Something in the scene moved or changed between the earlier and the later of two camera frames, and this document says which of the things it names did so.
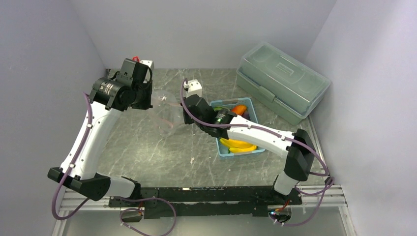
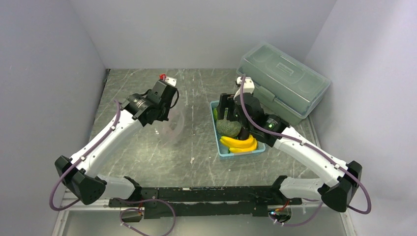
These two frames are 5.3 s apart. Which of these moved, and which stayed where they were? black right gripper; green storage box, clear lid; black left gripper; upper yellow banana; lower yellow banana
Moved: black left gripper; black right gripper
Stayed: upper yellow banana; green storage box, clear lid; lower yellow banana
